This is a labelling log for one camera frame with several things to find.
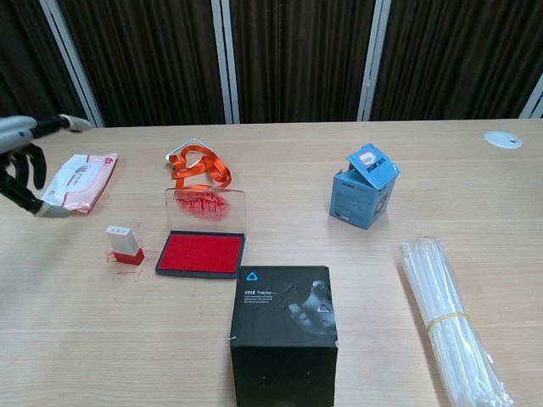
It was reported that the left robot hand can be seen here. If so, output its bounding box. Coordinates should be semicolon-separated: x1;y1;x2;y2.
0;113;92;219

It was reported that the small red stamp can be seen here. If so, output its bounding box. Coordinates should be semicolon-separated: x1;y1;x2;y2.
104;225;147;267

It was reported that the black curtain panel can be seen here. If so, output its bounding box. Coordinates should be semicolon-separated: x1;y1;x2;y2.
372;0;543;122
57;0;227;128
231;0;377;125
0;0;92;125

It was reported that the pink white wet wipes pack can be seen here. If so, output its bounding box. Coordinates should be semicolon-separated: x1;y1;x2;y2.
42;153;120;215

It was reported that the clear badge holder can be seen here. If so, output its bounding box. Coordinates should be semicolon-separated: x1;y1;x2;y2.
164;137;207;169

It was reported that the black tracker box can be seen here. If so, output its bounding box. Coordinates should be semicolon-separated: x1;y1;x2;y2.
228;265;341;407

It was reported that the blue cardboard box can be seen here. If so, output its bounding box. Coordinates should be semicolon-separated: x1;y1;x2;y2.
328;143;401;231

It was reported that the yellow rubber band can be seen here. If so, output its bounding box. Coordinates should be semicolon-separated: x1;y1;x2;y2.
425;310;470;332

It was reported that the bundle of clear plastic straws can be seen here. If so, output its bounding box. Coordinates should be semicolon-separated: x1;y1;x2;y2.
399;234;517;407

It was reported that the grey metal screen post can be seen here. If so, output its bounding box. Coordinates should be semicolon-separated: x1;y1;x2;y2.
210;0;242;125
39;0;105;128
518;70;543;120
356;0;393;122

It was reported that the orange lanyard strap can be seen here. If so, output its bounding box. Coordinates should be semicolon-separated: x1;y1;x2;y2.
169;145;232;201

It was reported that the white round cable grommet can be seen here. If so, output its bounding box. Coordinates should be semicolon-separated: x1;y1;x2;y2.
484;130;523;150

